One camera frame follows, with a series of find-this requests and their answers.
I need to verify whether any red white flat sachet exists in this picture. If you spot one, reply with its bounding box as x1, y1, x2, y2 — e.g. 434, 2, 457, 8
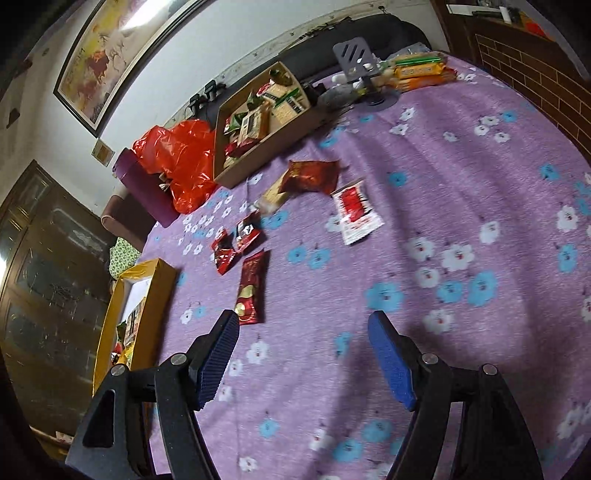
330, 181, 385, 245

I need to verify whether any brown cardboard tray box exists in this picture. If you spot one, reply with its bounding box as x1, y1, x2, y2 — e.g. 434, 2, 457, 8
213, 61, 343, 189

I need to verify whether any orange biscuit packet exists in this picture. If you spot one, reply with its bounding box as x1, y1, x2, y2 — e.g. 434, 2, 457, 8
399, 74, 458, 92
396, 64, 458, 80

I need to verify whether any clear cracker packet black label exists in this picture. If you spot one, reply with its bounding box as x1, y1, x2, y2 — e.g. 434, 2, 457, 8
256, 178, 296, 216

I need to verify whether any purple thermos bottle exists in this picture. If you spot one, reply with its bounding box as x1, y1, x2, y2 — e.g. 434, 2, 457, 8
113, 148, 179, 228

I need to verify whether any pile of assorted snack packets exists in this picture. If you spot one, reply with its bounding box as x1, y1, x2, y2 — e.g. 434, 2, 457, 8
224, 67, 311, 169

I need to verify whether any red plastic bag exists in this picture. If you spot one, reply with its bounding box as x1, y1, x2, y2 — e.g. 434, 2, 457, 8
133, 119, 223, 215

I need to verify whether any white crumpled plastic bag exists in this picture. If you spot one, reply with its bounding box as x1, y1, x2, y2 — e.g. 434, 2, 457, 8
318, 74, 370, 110

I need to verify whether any brown chair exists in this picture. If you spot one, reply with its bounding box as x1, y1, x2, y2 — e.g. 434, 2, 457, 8
102, 188, 149, 253

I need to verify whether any green yellow biscuit packet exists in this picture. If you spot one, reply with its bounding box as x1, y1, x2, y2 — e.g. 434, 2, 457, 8
394, 52, 447, 66

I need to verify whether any framed wall painting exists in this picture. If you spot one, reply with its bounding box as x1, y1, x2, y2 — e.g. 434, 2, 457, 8
53, 0, 219, 138

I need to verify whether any brown gold chocolate wafer packet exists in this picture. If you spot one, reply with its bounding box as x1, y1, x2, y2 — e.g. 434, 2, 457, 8
234, 249, 269, 325

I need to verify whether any small yellow wall sign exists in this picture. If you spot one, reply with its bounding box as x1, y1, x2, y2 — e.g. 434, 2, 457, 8
92, 141, 114, 167

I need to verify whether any yellow cardboard box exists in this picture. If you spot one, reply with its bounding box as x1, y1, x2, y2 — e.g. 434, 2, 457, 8
92, 258, 177, 398

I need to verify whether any red brown foil snack packet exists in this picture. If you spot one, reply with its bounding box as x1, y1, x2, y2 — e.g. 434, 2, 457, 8
277, 159, 341, 196

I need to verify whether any dark wooden glass cabinet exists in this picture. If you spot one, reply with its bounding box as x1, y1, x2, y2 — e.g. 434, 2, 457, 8
0, 159, 117, 418

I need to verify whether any brown brick-pattern wooden sideboard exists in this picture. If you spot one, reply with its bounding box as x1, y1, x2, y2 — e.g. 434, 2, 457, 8
436, 0, 591, 155

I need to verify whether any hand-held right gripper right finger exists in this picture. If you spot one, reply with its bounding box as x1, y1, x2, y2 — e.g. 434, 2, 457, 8
368, 310, 546, 480

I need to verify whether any black couch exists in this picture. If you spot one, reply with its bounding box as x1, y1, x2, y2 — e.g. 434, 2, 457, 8
198, 14, 433, 121

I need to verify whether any green patterned cushion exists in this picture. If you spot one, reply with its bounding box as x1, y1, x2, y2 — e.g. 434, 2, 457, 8
109, 236, 142, 282

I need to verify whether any purple floral tablecloth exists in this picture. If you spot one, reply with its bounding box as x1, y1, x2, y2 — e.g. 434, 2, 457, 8
129, 51, 591, 480

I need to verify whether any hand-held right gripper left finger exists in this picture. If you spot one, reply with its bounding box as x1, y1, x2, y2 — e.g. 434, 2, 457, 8
65, 309, 242, 480

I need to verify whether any grey phone stand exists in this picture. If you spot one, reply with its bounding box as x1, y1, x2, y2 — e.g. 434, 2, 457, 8
332, 38, 402, 112

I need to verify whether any small dark red snack packet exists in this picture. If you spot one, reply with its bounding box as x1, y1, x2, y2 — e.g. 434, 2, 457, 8
233, 211, 265, 254

